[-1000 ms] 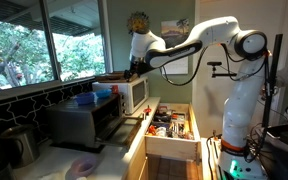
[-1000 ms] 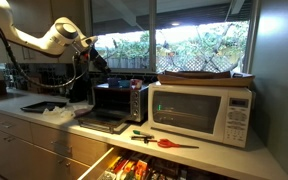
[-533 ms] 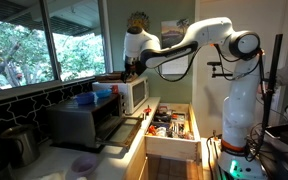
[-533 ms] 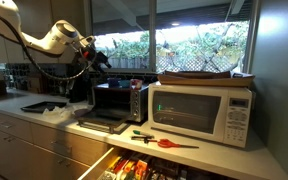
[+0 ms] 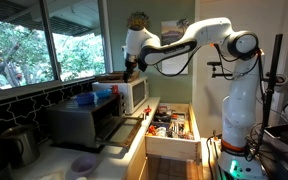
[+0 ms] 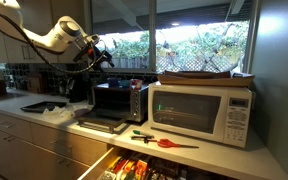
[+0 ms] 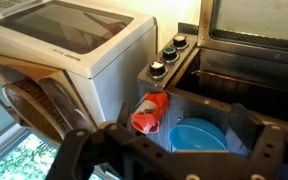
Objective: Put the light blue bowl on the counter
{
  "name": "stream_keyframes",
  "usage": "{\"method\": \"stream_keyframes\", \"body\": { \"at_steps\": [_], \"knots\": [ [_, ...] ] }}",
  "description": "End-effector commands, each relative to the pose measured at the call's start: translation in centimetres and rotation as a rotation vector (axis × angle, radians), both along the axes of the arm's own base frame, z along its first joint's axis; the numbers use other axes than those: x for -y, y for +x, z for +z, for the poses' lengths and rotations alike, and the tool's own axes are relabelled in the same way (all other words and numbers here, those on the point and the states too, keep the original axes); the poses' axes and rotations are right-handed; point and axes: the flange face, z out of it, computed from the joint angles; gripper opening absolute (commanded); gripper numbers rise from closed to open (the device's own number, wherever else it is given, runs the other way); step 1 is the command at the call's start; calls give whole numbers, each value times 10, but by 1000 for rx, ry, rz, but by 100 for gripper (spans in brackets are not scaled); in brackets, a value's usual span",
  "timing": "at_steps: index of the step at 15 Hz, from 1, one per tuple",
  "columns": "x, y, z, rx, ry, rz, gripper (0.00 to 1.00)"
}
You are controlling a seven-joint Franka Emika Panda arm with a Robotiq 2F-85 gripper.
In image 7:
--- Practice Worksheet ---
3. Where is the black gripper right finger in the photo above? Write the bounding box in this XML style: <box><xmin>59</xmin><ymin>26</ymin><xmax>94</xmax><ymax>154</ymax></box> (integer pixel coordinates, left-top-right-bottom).
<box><xmin>229</xmin><ymin>102</ymin><xmax>288</xmax><ymax>180</ymax></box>

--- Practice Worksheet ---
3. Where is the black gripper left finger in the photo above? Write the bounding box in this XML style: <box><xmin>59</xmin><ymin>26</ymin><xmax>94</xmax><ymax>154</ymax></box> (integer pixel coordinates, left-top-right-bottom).
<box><xmin>46</xmin><ymin>102</ymin><xmax>186</xmax><ymax>180</ymax></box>

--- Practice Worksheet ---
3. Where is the black toaster knob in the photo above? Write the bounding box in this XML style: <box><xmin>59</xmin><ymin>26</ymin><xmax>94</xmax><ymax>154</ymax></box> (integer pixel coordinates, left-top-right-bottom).
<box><xmin>171</xmin><ymin>34</ymin><xmax>190</xmax><ymax>51</ymax></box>
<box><xmin>147</xmin><ymin>60</ymin><xmax>169</xmax><ymax>80</ymax></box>

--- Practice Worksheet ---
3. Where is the light blue bowl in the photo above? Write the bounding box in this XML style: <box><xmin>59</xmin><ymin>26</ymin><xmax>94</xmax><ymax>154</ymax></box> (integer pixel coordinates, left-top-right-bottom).
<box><xmin>167</xmin><ymin>116</ymin><xmax>229</xmax><ymax>153</ymax></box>

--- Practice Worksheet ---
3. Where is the green lit toaster knob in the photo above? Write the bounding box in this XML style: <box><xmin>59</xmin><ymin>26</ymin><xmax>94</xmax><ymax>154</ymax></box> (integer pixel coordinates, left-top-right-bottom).
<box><xmin>160</xmin><ymin>46</ymin><xmax>180</xmax><ymax>65</ymax></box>

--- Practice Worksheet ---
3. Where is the white microwave oven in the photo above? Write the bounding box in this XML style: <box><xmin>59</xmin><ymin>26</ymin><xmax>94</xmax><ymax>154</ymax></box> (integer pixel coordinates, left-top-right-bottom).
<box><xmin>0</xmin><ymin>0</ymin><xmax>159</xmax><ymax>127</ymax></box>

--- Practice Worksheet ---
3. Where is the round woven placemat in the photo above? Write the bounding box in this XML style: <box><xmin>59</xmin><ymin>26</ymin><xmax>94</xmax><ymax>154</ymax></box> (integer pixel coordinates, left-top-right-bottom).
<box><xmin>1</xmin><ymin>78</ymin><xmax>72</xmax><ymax>144</ymax></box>

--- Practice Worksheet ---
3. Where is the window with grey frame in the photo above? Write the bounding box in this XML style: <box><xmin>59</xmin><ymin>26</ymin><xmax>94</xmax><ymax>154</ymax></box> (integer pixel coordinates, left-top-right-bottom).
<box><xmin>0</xmin><ymin>77</ymin><xmax>108</xmax><ymax>180</ymax></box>

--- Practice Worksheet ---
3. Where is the silver toaster oven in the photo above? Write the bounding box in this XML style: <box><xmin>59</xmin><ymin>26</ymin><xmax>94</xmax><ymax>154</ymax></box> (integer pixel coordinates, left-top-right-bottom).
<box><xmin>136</xmin><ymin>0</ymin><xmax>288</xmax><ymax>158</ymax></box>

